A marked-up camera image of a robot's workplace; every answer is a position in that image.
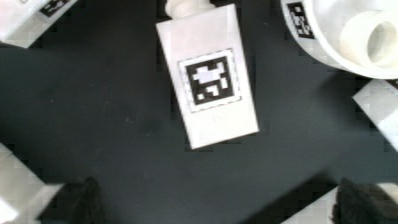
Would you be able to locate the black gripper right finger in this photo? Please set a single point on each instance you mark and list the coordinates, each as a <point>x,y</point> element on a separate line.
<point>366,203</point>

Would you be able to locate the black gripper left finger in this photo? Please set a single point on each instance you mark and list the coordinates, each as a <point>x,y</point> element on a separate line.
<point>75,207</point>

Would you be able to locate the white round stool seat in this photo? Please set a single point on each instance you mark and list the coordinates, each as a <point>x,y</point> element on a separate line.
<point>345,31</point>

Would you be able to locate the white stool leg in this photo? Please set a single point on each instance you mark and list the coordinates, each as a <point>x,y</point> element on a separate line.
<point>27,17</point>
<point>377,101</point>
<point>203,50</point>

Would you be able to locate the white stool leg front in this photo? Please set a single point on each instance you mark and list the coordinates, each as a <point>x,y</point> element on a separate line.
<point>377,101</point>

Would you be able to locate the white right wall rail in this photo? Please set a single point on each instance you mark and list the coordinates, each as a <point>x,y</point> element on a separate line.
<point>317,213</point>

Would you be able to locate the white wall rail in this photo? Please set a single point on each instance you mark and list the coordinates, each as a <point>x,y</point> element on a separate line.
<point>317,213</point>
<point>25,192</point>

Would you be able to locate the white front wall rail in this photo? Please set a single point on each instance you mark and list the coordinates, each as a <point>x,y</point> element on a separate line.
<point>25,192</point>

